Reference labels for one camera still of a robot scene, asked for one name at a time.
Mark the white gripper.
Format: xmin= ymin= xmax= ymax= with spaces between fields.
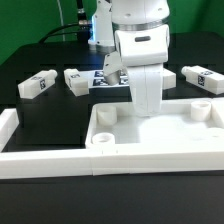
xmin=103 ymin=25 xmax=169 ymax=117

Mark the white desk top tray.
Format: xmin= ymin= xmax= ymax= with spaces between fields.
xmin=85 ymin=97 xmax=224 ymax=148

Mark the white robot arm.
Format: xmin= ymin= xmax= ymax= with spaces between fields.
xmin=89 ymin=0 xmax=170 ymax=116

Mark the fiducial marker sheet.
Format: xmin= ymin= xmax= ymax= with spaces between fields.
xmin=80 ymin=70 xmax=129 ymax=88

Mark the black cable bundle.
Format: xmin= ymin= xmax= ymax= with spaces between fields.
xmin=38 ymin=19 xmax=93 ymax=44

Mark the white cable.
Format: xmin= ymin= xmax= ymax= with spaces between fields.
xmin=57 ymin=0 xmax=66 ymax=42

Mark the white obstacle fence frame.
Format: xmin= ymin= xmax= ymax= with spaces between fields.
xmin=0 ymin=107 xmax=224 ymax=180

